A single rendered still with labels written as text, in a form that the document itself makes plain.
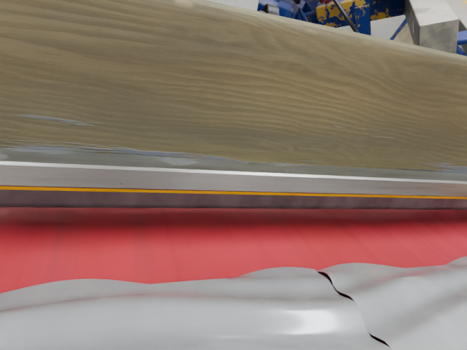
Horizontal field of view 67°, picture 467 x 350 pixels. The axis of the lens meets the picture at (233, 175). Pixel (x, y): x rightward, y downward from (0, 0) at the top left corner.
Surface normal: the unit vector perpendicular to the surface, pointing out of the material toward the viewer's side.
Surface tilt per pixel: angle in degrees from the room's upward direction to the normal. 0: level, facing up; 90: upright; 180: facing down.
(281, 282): 19
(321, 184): 71
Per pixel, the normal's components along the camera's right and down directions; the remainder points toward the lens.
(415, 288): 0.43, -0.49
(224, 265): 0.18, -0.89
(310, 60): 0.29, 0.45
